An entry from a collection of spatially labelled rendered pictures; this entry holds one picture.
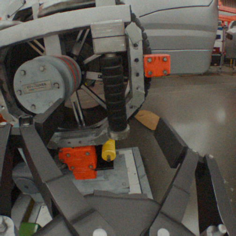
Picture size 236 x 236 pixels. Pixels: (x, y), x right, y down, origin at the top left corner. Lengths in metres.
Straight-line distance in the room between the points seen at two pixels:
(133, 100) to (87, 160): 0.30
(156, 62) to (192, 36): 0.54
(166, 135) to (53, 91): 0.25
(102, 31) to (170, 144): 0.18
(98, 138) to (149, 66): 0.31
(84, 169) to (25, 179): 0.37
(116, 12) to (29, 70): 0.21
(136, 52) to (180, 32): 0.52
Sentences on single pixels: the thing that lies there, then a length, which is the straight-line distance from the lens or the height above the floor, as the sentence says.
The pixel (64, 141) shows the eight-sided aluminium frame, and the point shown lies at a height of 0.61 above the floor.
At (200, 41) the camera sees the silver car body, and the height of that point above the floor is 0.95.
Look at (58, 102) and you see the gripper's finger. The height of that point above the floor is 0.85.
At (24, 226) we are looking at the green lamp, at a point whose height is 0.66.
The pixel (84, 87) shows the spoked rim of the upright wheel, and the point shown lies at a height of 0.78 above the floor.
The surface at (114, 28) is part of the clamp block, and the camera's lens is 0.23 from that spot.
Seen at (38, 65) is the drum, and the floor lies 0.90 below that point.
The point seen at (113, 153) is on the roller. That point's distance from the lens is 0.59.
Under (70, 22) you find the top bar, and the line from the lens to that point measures 0.27.
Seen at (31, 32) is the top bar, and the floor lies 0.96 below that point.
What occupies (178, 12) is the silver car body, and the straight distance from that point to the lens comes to 0.95.
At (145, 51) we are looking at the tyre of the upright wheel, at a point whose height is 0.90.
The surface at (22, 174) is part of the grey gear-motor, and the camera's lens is 0.87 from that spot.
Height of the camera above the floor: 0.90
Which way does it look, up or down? 26 degrees down
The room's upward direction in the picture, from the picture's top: 6 degrees counter-clockwise
